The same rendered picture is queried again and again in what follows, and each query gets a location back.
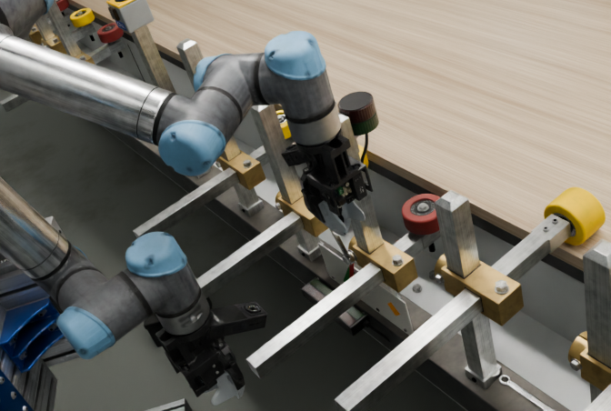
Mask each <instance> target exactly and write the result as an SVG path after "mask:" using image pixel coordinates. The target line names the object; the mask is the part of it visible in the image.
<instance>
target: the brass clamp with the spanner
mask: <svg viewBox="0 0 611 411"><path fill-rule="evenodd" d="M349 249H350V250H352V251H353V252H354V253H355V254H356V256H357V260H356V262H357V264H358V265H359V266H361V267H362V268H364V267H365V266H367V265H368V264H369V263H370V262H371V263H372V264H374V265H375V266H377V267H379V268H380V269H381V270H382V273H383V277H384V279H385V281H384V282H383V283H385V284H386V285H388V286H390V287H391V288H393V289H394V290H395V291H396V292H397V293H399V292H401V291H402V290H403V289H404V288H406V287H407V286H408V285H409V284H411V283H412V282H413V281H414V280H416V279H417V278H418V275H417V272H416V265H415V261H414V258H413V257H411V256H409V255H408V254H406V253H404V252H403V251H401V250H400V249H398V248H396V247H395V246H393V245H391V244H389V243H388V242H386V240H384V239H383V244H382V245H381V246H379V247H378V248H377V249H376V250H374V251H373V252H372V253H370V254H369V253H367V252H366V251H365V250H363V249H362V248H360V247H359V246H357V243H356V238H355V237H353V238H352V239H351V241H350V243H349V246H348V250H349ZM395 255H400V256H402V258H403V259H404V263H403V264H402V265H401V266H393V264H392V261H393V256H395Z"/></svg>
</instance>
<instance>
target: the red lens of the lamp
mask: <svg viewBox="0 0 611 411"><path fill-rule="evenodd" d="M365 93H367V92H365ZM368 94H370V93H368ZM370 95H371V94H370ZM342 98H343V97H342ZM342 98H341V99H342ZM371 98H372V99H371V102H370V103H369V105H367V106H366V107H364V108H362V109H359V110H355V111H345V110H343V109H341V108H340V106H339V103H340V101H341V99H340V100H339V102H338V104H337V107H338V110H339V113H340V114H342V115H345V116H348V117H349V119H350V123H351V124H354V123H360V122H364V121H365V120H367V119H369V118H370V117H372V116H373V115H374V114H375V112H376V105H375V101H374V98H373V96H372V95H371Z"/></svg>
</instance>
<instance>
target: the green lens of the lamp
mask: <svg viewBox="0 0 611 411"><path fill-rule="evenodd" d="M378 124H379V120H378V115H377V111H376V112H375V114H374V115H373V117H372V118H370V119H369V120H367V121H365V122H364V123H360V124H351V126H352V129H353V133H354V135H365V134H368V133H370V132H372V131H373V130H375V129H376V128H377V126H378Z"/></svg>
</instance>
